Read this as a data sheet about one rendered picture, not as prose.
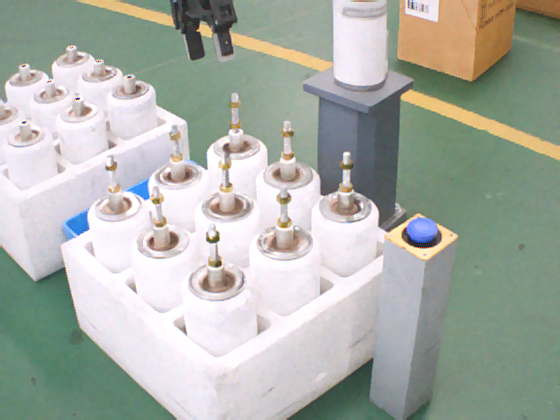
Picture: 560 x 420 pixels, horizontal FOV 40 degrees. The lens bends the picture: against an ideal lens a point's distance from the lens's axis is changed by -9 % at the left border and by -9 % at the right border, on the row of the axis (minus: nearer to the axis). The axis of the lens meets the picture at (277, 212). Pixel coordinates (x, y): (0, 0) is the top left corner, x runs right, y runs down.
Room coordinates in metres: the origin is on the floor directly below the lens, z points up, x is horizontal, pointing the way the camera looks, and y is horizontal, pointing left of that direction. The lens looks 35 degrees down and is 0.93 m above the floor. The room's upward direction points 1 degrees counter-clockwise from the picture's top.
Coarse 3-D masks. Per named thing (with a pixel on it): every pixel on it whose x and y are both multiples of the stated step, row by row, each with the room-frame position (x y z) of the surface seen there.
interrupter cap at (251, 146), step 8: (248, 136) 1.18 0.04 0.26; (216, 144) 1.16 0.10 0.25; (224, 144) 1.16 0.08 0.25; (248, 144) 1.16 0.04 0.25; (256, 144) 1.15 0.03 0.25; (216, 152) 1.13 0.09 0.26; (232, 152) 1.14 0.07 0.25; (240, 152) 1.13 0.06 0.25; (248, 152) 1.13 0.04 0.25; (256, 152) 1.13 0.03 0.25
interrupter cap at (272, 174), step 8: (272, 168) 1.08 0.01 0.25; (280, 168) 1.08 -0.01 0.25; (296, 168) 1.08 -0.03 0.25; (304, 168) 1.08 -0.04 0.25; (264, 176) 1.06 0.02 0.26; (272, 176) 1.06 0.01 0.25; (280, 176) 1.06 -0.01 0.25; (296, 176) 1.06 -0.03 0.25; (304, 176) 1.06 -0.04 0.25; (312, 176) 1.05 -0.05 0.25; (272, 184) 1.03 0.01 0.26; (280, 184) 1.04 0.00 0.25; (288, 184) 1.04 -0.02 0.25; (296, 184) 1.03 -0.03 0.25; (304, 184) 1.03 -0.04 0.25
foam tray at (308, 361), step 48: (96, 288) 0.92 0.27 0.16; (336, 288) 0.88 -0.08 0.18; (96, 336) 0.95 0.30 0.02; (144, 336) 0.83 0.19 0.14; (288, 336) 0.79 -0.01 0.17; (336, 336) 0.86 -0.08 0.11; (144, 384) 0.85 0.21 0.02; (192, 384) 0.75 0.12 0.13; (240, 384) 0.74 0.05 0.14; (288, 384) 0.79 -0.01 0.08
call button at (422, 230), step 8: (408, 224) 0.82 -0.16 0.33; (416, 224) 0.82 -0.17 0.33; (424, 224) 0.82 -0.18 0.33; (432, 224) 0.82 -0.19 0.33; (408, 232) 0.81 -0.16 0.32; (416, 232) 0.81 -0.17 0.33; (424, 232) 0.80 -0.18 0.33; (432, 232) 0.80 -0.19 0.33; (416, 240) 0.81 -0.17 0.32; (424, 240) 0.80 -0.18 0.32
